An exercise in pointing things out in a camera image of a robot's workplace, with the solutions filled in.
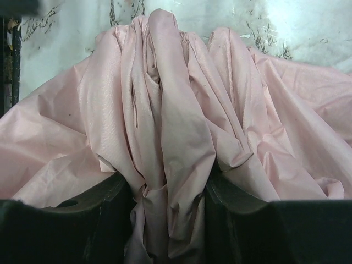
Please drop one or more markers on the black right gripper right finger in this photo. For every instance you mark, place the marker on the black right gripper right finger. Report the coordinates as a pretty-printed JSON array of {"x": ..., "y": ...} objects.
[{"x": 241, "y": 228}]

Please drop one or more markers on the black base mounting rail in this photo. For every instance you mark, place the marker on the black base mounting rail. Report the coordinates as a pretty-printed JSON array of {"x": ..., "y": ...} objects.
[{"x": 10, "y": 62}]

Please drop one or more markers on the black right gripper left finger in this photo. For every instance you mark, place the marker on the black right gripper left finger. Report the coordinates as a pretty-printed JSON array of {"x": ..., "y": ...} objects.
[{"x": 92, "y": 227}]

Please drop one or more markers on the pink folding umbrella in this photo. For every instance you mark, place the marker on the pink folding umbrella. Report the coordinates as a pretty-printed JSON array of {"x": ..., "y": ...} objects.
[{"x": 160, "y": 106}]

